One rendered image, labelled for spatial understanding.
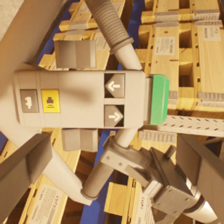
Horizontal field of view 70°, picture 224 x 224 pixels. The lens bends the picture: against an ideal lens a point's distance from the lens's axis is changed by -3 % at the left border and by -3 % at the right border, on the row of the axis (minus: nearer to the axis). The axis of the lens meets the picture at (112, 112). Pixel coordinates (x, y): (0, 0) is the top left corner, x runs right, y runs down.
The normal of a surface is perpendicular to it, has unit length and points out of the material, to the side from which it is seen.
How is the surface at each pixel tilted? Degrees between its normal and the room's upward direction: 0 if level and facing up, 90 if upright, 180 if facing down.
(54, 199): 90
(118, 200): 90
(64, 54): 57
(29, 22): 69
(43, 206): 90
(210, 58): 90
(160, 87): 74
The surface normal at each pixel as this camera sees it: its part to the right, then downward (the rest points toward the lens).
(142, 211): -0.22, -0.47
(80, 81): -0.02, 0.25
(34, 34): 0.33, 0.47
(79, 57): -0.31, 0.25
